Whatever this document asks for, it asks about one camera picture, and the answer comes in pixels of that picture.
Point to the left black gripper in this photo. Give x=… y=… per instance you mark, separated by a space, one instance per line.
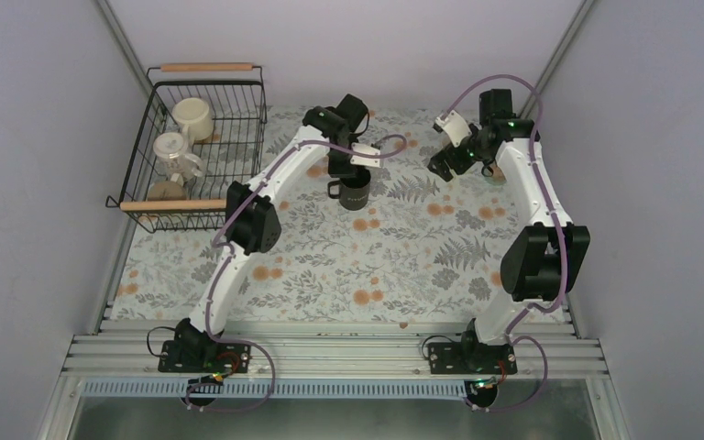
x=338 y=171

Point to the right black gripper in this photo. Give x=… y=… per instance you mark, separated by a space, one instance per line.
x=460 y=166

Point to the black mug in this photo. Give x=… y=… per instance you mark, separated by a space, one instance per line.
x=351 y=193

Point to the white patterned mug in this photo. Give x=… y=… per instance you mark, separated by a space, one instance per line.
x=173 y=151

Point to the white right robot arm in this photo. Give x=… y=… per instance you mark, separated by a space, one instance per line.
x=542 y=263

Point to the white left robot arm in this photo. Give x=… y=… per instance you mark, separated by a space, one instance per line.
x=252 y=225

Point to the floral table mat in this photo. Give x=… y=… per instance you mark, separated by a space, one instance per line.
x=421 y=250

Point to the cream mug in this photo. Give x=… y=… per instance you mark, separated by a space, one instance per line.
x=195 y=118

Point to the tan upturned mug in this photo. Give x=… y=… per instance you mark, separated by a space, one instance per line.
x=166 y=191

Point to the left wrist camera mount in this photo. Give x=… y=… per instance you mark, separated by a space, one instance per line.
x=365 y=156

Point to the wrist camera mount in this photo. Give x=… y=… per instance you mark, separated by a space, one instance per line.
x=454 y=126
x=365 y=156

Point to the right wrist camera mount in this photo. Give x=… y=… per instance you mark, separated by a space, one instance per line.
x=454 y=126

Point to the black wire dish rack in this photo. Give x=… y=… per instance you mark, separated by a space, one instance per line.
x=235 y=92

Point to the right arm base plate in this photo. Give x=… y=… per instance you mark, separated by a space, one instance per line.
x=453 y=358

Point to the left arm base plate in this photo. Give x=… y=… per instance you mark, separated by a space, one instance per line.
x=225 y=359

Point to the aluminium rail frame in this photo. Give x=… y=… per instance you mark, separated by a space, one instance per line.
x=321 y=360

